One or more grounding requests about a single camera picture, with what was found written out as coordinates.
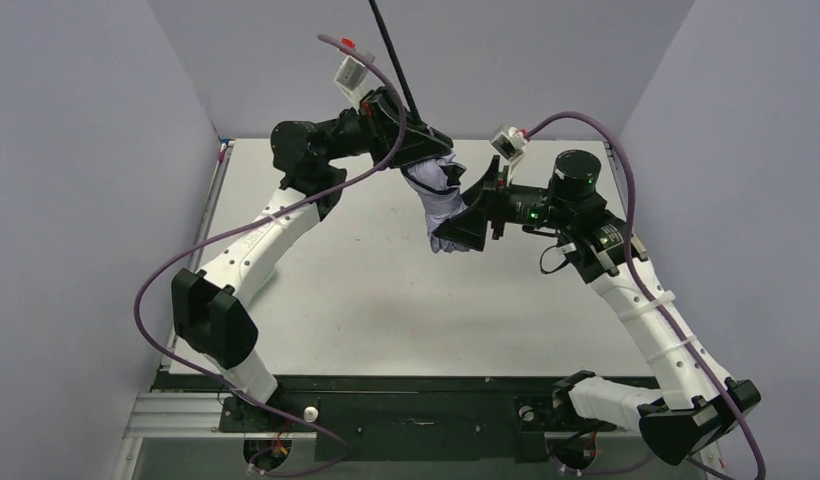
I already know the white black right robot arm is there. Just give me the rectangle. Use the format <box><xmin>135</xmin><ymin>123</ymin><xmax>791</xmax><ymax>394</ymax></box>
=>
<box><xmin>435</xmin><ymin>149</ymin><xmax>761</xmax><ymax>465</ymax></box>

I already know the aluminium table edge rail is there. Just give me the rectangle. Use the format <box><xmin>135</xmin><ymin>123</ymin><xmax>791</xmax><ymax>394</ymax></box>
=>
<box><xmin>159</xmin><ymin>139</ymin><xmax>235</xmax><ymax>371</ymax></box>

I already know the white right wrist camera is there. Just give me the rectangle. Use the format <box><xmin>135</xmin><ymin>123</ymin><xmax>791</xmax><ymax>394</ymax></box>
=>
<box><xmin>490</xmin><ymin>125</ymin><xmax>529</xmax><ymax>186</ymax></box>

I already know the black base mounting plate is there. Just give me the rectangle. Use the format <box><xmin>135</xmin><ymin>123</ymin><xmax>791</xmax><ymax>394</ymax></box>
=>
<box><xmin>217</xmin><ymin>374</ymin><xmax>618</xmax><ymax>463</ymax></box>

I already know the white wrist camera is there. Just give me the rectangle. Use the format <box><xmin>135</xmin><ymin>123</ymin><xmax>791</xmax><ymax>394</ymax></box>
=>
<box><xmin>333</xmin><ymin>56</ymin><xmax>371</xmax><ymax>108</ymax></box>
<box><xmin>490</xmin><ymin>125</ymin><xmax>529</xmax><ymax>186</ymax></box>

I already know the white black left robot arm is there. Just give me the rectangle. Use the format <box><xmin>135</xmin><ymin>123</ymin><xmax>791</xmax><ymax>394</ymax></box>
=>
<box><xmin>171</xmin><ymin>88</ymin><xmax>454</xmax><ymax>403</ymax></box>

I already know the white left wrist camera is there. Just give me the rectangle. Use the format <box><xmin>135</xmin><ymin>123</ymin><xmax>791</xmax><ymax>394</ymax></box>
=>
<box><xmin>333</xmin><ymin>56</ymin><xmax>371</xmax><ymax>108</ymax></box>

